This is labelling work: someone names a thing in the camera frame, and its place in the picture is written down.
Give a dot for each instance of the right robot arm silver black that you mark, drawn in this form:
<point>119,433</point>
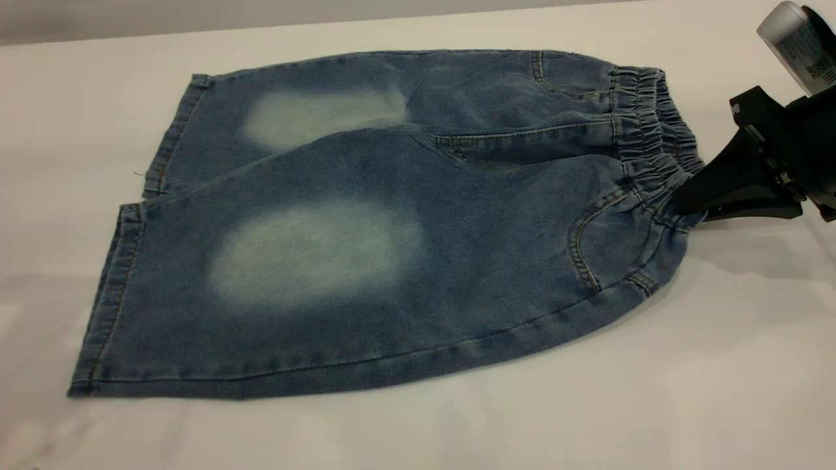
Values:
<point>797,39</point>

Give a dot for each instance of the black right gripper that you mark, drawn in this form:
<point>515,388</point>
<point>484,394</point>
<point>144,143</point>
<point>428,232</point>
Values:
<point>810,150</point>

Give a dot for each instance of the blue denim shorts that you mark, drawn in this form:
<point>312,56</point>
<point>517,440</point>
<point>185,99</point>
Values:
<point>490,261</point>

